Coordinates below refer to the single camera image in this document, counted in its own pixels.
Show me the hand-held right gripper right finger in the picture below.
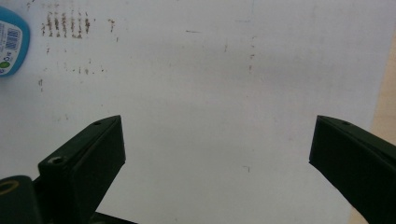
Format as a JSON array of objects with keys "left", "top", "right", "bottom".
[{"left": 308, "top": 115, "right": 396, "bottom": 224}]

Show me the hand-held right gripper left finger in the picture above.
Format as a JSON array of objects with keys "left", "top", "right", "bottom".
[{"left": 37, "top": 115, "right": 127, "bottom": 224}]

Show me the blue plastic bottle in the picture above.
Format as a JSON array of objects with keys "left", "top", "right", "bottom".
[{"left": 0, "top": 6, "right": 32, "bottom": 77}]

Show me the white table mat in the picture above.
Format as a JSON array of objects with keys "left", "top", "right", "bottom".
[{"left": 0, "top": 0, "right": 396, "bottom": 224}]

